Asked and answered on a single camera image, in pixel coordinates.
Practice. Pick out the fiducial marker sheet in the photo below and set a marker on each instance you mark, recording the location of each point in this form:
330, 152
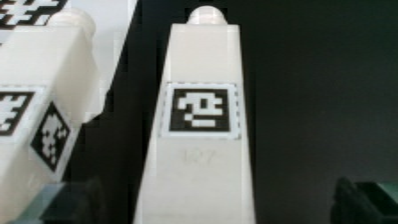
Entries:
102, 17

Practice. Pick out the white desk leg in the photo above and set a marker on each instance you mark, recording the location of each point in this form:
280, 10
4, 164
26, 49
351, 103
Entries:
49, 80
196, 187

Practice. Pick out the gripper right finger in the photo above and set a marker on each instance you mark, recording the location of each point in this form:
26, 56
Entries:
365, 202

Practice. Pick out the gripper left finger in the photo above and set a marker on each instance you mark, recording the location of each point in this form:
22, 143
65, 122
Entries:
75, 203

